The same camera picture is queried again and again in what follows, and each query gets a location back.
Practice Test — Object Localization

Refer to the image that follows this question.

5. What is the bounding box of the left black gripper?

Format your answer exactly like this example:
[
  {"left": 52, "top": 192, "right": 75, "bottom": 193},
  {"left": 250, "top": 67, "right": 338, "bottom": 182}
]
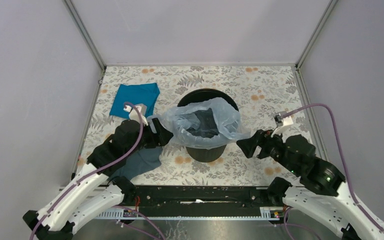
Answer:
[{"left": 125, "top": 117, "right": 173, "bottom": 157}]

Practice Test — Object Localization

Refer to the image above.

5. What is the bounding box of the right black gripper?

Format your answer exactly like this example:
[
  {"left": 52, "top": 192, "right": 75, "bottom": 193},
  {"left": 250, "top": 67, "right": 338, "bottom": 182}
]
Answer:
[{"left": 234, "top": 125, "right": 300, "bottom": 174}]

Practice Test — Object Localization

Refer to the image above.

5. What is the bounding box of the light blue trash bag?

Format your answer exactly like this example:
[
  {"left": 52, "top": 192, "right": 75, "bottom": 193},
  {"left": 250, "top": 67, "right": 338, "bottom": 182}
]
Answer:
[{"left": 147, "top": 97, "right": 251, "bottom": 150}]

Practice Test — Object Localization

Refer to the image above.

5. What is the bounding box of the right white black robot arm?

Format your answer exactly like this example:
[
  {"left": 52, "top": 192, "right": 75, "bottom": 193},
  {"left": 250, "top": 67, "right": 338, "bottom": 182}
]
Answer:
[{"left": 236, "top": 130, "right": 384, "bottom": 240}]

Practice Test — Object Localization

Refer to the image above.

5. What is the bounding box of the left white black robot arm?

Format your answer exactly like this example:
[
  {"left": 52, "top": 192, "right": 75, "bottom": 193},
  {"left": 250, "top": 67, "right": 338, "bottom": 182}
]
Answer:
[{"left": 23, "top": 118, "right": 173, "bottom": 240}]

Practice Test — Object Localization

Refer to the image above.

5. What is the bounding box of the grey blue trash bag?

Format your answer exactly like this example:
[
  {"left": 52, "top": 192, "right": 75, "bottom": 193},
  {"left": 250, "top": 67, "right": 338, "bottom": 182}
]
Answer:
[{"left": 109, "top": 146, "right": 163, "bottom": 181}]

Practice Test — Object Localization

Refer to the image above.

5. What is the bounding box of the bright blue trash bag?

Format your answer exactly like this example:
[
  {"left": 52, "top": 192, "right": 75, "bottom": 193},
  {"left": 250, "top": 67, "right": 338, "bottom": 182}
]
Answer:
[{"left": 109, "top": 83, "right": 160, "bottom": 119}]

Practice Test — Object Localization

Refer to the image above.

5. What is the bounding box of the floral patterned table mat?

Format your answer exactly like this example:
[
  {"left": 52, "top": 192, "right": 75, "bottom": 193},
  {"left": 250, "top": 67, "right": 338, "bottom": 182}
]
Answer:
[{"left": 77, "top": 66, "right": 302, "bottom": 186}]

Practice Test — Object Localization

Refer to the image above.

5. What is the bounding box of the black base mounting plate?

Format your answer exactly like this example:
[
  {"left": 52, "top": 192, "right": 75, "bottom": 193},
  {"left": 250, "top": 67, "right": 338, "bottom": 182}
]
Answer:
[{"left": 119, "top": 185, "right": 286, "bottom": 211}]

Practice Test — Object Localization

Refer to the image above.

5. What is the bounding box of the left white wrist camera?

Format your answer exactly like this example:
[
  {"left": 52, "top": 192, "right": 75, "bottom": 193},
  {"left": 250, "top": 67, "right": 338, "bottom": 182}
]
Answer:
[{"left": 123, "top": 103, "right": 149, "bottom": 126}]

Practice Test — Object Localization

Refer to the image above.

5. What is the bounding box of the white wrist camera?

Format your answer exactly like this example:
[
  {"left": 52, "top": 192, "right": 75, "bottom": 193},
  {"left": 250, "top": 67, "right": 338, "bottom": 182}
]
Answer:
[
  {"left": 123, "top": 103, "right": 149, "bottom": 126},
  {"left": 271, "top": 111, "right": 294, "bottom": 137}
]

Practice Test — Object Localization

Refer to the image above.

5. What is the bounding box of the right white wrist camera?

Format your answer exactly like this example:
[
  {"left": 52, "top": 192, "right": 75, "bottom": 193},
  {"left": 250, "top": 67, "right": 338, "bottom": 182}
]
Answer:
[{"left": 271, "top": 111, "right": 294, "bottom": 137}]

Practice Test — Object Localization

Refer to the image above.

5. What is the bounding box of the white slotted cable duct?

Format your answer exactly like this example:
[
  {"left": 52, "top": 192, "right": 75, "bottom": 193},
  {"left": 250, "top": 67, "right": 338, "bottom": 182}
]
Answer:
[{"left": 95, "top": 206, "right": 284, "bottom": 221}]

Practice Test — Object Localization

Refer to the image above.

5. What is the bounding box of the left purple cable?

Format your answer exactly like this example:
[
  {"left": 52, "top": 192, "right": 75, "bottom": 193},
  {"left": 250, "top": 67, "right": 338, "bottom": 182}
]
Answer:
[{"left": 28, "top": 101, "right": 166, "bottom": 240}]

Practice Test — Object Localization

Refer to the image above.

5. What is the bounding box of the left aluminium frame post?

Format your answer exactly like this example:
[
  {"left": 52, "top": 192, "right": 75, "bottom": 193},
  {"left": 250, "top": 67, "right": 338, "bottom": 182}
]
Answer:
[{"left": 62, "top": 0, "right": 107, "bottom": 73}]

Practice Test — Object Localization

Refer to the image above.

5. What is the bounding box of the aluminium frame post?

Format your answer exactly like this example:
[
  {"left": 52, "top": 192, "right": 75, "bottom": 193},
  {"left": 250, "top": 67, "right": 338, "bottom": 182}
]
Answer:
[
  {"left": 62, "top": 0, "right": 107, "bottom": 73},
  {"left": 295, "top": 0, "right": 339, "bottom": 69}
]

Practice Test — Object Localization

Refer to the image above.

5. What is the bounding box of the right aluminium frame post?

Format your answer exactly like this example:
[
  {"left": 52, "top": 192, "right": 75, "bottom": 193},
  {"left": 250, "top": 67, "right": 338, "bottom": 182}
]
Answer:
[{"left": 295, "top": 0, "right": 339, "bottom": 69}]

